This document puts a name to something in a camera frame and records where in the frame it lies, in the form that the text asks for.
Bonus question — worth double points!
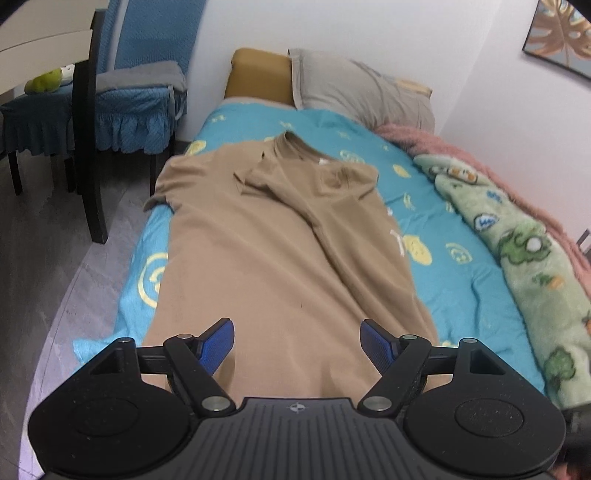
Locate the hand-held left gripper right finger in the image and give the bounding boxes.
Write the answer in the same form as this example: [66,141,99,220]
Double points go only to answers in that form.
[358,318,509,417]

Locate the green plush toy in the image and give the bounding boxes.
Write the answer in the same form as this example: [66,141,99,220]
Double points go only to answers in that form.
[24,65,75,96]

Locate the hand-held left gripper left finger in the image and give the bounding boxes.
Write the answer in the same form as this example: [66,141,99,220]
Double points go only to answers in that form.
[88,318,237,416]

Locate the tan t-shirt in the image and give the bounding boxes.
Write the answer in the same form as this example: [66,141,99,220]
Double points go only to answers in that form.
[141,130,455,400]

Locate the grey pillow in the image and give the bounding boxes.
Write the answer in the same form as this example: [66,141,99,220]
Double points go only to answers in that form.
[287,47,435,134]

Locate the framed gold leaf wall picture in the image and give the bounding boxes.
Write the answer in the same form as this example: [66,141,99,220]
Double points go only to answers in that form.
[522,0,591,82]

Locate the grey folded cloth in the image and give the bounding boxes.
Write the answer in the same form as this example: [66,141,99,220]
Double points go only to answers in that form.
[95,60,188,94]

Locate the white table with black legs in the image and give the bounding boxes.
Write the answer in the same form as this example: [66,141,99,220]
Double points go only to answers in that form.
[0,0,112,245]

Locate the green cartoon printed blanket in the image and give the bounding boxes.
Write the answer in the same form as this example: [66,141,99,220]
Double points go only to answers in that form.
[412,152,591,411]

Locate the chair with blue cover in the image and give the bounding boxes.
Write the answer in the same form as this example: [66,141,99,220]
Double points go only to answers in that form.
[0,88,78,195]
[93,0,208,197]

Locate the pink fluffy blanket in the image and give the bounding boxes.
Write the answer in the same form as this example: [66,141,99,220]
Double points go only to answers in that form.
[376,122,591,296]

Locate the mustard yellow cushion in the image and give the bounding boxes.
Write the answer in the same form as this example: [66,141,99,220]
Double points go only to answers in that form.
[224,47,296,108]

